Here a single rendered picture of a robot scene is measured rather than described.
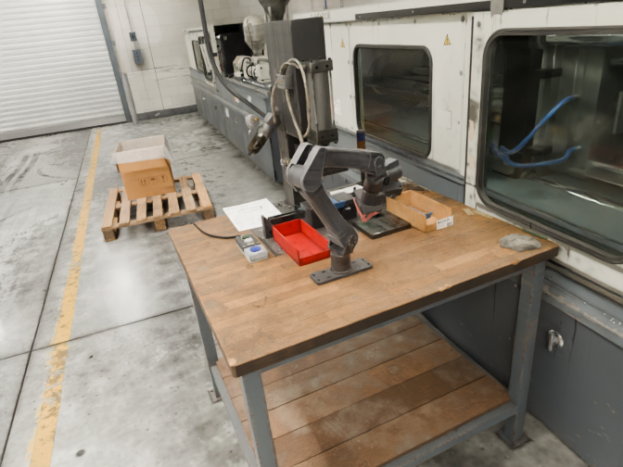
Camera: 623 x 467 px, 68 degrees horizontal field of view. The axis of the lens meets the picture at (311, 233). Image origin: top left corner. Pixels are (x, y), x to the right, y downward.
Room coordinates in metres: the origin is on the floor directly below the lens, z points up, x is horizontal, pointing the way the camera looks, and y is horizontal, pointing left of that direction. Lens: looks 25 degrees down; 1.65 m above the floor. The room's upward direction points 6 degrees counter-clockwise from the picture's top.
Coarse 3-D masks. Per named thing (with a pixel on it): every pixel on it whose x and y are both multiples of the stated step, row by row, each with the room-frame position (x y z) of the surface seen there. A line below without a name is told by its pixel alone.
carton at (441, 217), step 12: (408, 192) 1.77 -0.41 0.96; (396, 204) 1.67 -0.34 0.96; (408, 204) 1.77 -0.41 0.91; (420, 204) 1.71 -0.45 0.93; (432, 204) 1.64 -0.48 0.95; (408, 216) 1.60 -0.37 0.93; (420, 216) 1.53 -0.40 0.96; (432, 216) 1.64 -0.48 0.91; (444, 216) 1.58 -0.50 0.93; (420, 228) 1.53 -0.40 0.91; (432, 228) 1.52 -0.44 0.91
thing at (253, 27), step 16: (272, 0) 6.40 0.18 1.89; (288, 0) 6.53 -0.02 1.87; (256, 16) 6.18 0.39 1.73; (272, 16) 6.45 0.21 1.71; (256, 32) 6.11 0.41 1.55; (256, 48) 6.17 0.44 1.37; (240, 64) 6.73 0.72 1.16; (256, 64) 5.69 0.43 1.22; (240, 80) 6.29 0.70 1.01; (256, 80) 5.86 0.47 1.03
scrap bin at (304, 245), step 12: (276, 228) 1.58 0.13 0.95; (288, 228) 1.60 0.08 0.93; (300, 228) 1.62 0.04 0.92; (312, 228) 1.52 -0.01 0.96; (276, 240) 1.55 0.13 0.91; (288, 240) 1.56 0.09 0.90; (300, 240) 1.54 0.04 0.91; (312, 240) 1.52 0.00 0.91; (324, 240) 1.42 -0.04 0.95; (288, 252) 1.44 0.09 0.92; (300, 252) 1.45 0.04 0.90; (312, 252) 1.44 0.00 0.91; (324, 252) 1.39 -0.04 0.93; (300, 264) 1.35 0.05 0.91
